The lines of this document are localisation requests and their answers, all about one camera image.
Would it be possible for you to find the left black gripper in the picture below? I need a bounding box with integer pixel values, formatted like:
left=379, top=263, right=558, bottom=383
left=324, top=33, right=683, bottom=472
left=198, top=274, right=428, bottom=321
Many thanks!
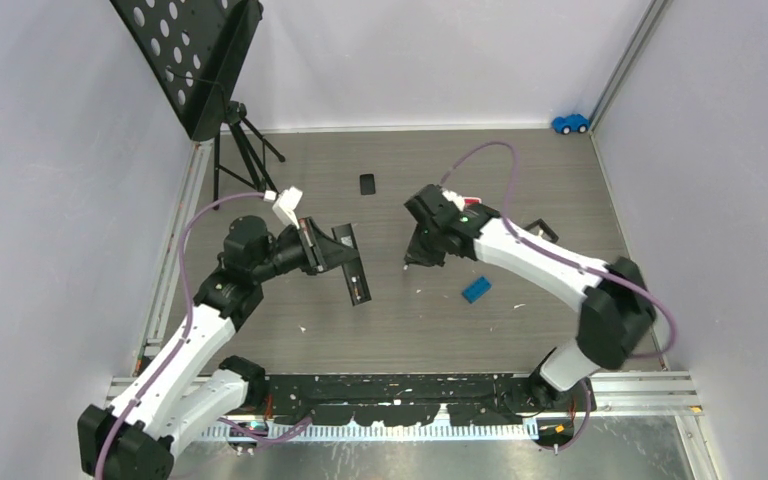
left=252, top=216, right=358, bottom=283

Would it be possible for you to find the black remote control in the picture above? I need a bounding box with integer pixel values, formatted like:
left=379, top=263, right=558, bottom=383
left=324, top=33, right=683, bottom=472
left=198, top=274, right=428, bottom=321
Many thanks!
left=332, top=223, right=372, bottom=306

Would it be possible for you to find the black battery cover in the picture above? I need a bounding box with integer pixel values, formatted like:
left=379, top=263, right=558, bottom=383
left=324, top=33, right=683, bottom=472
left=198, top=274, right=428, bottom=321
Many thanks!
left=359, top=173, right=377, bottom=196

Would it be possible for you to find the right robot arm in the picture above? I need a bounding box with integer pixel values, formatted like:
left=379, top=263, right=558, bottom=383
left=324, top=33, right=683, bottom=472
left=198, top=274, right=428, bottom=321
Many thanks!
left=405, top=184, right=657, bottom=411

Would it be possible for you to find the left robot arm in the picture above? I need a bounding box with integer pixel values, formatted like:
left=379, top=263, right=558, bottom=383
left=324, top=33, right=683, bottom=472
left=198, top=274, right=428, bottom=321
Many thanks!
left=77, top=215, right=371, bottom=479

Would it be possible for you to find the blue toy brick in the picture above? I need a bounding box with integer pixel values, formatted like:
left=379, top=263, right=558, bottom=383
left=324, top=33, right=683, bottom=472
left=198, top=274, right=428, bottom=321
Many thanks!
left=461, top=276, right=492, bottom=304

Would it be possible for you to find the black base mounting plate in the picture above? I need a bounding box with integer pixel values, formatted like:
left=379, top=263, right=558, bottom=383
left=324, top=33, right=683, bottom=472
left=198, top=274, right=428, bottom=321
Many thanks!
left=233, top=373, right=596, bottom=427

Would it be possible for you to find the blue toy car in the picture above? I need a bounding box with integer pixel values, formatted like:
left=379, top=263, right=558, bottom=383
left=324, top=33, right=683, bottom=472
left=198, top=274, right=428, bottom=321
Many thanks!
left=551, top=114, right=590, bottom=135

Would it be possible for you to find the black perforated music stand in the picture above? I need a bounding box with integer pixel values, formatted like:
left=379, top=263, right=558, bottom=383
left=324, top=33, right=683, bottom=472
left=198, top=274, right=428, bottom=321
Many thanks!
left=110, top=0, right=286, bottom=198

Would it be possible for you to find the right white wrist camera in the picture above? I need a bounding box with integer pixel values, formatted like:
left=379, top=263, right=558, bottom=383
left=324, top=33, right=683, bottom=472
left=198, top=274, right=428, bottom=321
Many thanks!
left=441, top=189, right=466, bottom=210

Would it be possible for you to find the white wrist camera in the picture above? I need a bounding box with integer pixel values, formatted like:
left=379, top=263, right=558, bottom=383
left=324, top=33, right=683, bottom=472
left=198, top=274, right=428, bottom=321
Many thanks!
left=263, top=186, right=303, bottom=229
left=441, top=189, right=466, bottom=210

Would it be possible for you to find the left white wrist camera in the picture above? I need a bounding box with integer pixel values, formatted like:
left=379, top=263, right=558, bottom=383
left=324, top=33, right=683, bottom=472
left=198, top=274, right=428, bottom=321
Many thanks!
left=263, top=186, right=303, bottom=229

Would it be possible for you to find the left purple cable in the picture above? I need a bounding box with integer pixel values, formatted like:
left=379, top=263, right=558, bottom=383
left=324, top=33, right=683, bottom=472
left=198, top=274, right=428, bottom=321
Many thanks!
left=94, top=192, right=276, bottom=480

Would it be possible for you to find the small black square frame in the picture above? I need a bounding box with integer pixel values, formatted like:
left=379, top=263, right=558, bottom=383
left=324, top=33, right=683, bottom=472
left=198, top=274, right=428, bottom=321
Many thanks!
left=524, top=218, right=559, bottom=244

